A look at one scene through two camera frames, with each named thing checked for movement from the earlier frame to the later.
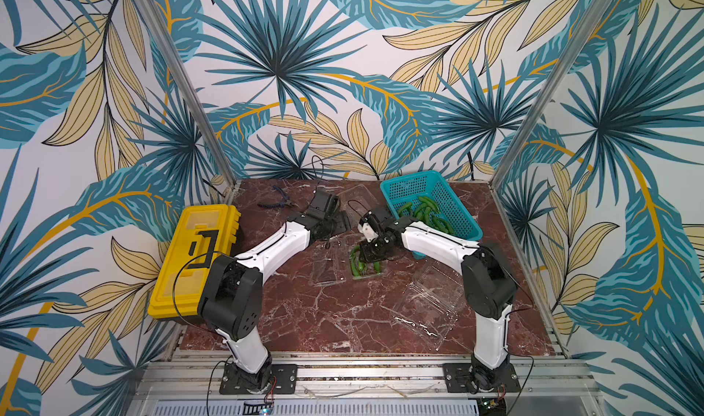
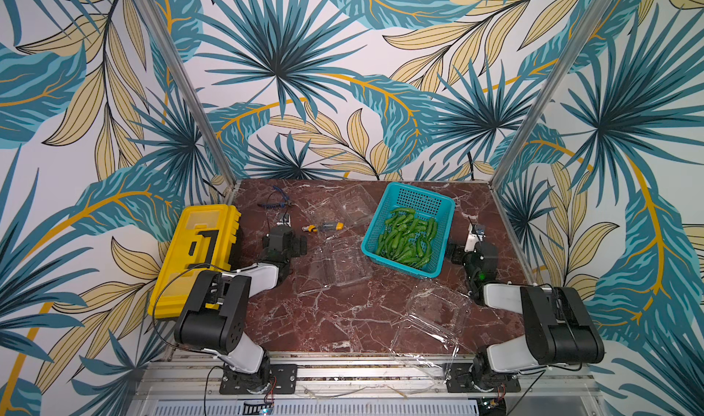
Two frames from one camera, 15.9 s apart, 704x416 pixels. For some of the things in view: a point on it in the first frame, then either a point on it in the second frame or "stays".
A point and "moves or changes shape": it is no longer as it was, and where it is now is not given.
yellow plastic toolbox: (204, 235) stays
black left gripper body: (337, 224) → (297, 247)
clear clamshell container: (430, 306) moves or changes shape
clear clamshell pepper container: (357, 201) stays
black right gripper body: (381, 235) → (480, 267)
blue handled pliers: (286, 201) stays
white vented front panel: (373, 407) stays
